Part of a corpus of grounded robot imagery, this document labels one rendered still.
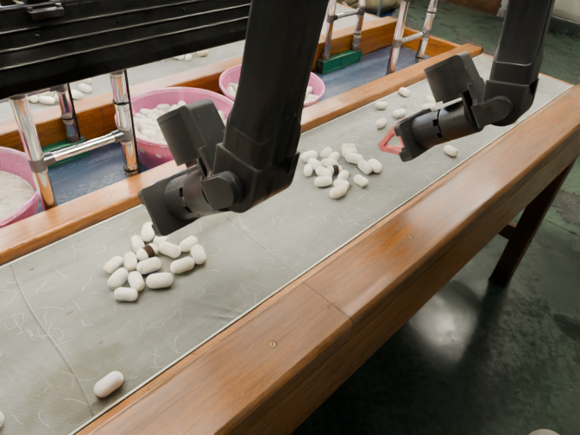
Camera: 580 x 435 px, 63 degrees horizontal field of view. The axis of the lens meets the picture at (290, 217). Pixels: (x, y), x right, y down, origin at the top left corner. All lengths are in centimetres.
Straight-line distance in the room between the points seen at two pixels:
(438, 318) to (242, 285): 114
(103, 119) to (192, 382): 72
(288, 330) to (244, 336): 6
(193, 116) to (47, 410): 37
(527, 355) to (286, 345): 127
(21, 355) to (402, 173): 73
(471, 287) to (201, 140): 153
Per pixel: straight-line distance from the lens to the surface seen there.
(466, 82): 80
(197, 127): 52
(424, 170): 103
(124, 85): 83
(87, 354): 67
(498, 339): 179
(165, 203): 62
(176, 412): 57
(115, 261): 74
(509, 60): 77
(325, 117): 113
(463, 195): 95
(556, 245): 231
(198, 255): 73
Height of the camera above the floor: 127
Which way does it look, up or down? 39 degrees down
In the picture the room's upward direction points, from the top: 6 degrees clockwise
